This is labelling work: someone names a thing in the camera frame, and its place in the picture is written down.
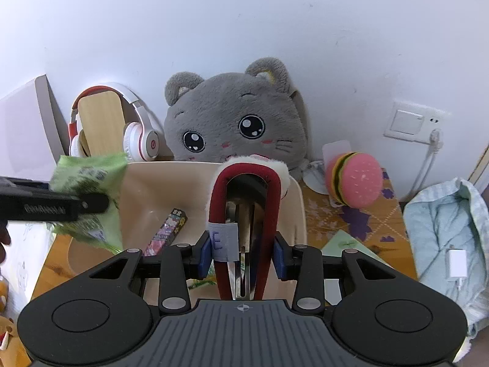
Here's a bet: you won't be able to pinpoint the green paper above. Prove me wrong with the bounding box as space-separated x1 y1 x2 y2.
321 229 395 273

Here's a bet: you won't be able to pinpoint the grey cat plush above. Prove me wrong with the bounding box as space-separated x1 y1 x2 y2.
164 57 312 178

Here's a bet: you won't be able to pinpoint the white plug with cable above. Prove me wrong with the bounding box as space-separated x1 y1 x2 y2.
399 128 444 203

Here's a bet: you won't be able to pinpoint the orange patterned desktop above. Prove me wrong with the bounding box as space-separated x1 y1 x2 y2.
31 168 419 314

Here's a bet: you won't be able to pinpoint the pink burger toy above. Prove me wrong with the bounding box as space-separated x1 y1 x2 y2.
325 152 383 206

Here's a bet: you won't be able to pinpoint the brown plush toy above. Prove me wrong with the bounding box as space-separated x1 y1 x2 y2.
0 275 18 352

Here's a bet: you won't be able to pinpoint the clear plastic holder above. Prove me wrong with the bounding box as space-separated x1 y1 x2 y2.
323 141 354 209

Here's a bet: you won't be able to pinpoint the light blue cloth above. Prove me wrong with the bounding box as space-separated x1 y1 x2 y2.
403 178 489 339

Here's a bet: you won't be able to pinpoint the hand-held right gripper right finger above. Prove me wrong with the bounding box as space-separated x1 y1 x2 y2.
273 233 400 313

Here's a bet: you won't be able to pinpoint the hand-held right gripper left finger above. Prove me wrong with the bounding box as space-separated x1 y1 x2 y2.
88 232 212 313

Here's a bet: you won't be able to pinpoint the wooden frame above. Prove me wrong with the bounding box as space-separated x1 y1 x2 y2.
468 152 489 189

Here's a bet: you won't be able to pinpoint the white charger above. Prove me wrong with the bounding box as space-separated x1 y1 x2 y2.
447 250 469 290

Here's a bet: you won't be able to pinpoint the white round stand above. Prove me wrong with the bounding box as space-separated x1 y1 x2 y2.
302 161 331 194

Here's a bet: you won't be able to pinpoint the beige plastic bin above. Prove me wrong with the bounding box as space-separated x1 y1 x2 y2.
68 158 308 303

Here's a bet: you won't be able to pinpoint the green snack packet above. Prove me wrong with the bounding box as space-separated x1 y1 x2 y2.
49 152 128 254

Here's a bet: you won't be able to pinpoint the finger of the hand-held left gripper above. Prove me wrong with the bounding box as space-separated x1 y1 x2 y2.
0 176 51 191
75 192 111 215

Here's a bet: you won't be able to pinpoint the green leafy packet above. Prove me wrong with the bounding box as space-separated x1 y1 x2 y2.
186 277 218 291

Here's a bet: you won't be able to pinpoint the white red headphones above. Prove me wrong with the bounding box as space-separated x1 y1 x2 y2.
68 82 166 162

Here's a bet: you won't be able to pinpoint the person's left hand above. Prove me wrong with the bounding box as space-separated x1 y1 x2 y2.
0 222 12 266

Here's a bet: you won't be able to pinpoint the white wall switch socket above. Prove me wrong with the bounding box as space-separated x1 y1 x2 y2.
384 100 452 143

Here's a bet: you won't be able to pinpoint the light wooden board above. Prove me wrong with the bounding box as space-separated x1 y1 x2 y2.
77 92 129 157

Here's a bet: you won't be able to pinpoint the cartoon print candy box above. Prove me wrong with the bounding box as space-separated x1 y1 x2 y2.
143 208 190 257

